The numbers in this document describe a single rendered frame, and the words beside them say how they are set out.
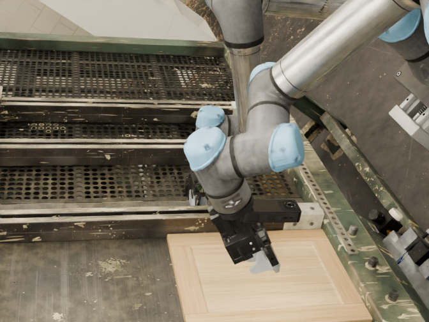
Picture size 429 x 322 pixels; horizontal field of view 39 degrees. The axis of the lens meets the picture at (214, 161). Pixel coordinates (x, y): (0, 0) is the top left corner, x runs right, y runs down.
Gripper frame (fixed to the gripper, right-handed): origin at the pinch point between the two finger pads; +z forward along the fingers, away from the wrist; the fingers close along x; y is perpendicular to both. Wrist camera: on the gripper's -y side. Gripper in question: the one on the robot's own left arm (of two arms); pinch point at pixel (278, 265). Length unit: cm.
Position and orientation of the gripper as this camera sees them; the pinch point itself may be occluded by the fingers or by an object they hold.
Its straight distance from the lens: 123.4
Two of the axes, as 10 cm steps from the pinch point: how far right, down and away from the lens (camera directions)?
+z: 3.8, 7.3, 5.7
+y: -9.1, 4.2, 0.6
